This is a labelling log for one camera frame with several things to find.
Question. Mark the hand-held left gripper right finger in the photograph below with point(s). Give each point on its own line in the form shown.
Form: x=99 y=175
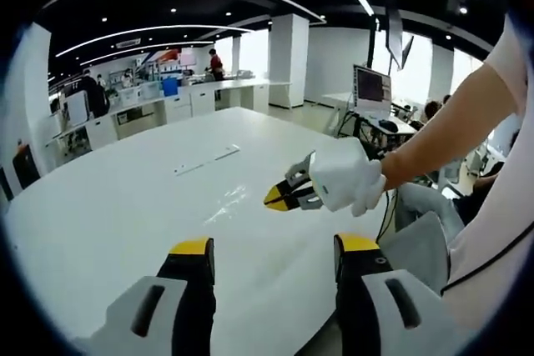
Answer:
x=367 y=310

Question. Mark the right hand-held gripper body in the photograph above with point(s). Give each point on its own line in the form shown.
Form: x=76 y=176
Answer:
x=338 y=172

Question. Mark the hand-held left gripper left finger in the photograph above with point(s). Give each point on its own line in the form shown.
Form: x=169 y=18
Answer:
x=167 y=306

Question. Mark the clear food packaging bag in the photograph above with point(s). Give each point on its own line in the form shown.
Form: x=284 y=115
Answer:
x=233 y=206

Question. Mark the person's right hand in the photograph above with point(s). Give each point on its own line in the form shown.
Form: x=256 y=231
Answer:
x=369 y=195

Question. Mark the equipment desk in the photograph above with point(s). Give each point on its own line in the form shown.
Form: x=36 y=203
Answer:
x=388 y=126

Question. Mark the grey mesh chair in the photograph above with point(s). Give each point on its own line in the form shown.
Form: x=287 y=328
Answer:
x=421 y=247

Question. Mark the computer monitor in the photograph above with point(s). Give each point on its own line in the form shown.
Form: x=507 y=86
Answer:
x=371 y=89

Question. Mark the white counter row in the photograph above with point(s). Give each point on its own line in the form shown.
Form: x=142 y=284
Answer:
x=196 y=101

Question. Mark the dark hanging panel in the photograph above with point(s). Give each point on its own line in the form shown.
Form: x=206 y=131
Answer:
x=394 y=39

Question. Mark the person's white shirt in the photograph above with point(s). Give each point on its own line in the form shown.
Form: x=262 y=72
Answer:
x=492 y=222

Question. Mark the blue storage bin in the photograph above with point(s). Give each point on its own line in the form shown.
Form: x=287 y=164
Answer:
x=170 y=86

